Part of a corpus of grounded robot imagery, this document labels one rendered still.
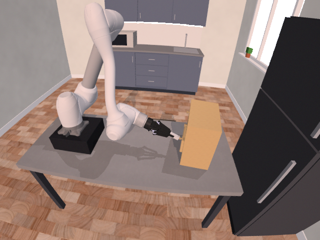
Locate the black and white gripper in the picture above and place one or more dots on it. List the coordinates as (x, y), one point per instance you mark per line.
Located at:
(159, 129)

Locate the small wooden chest of drawers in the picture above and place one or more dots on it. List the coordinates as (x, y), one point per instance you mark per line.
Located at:
(203, 133)

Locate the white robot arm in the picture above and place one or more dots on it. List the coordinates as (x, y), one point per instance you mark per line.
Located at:
(103, 26)

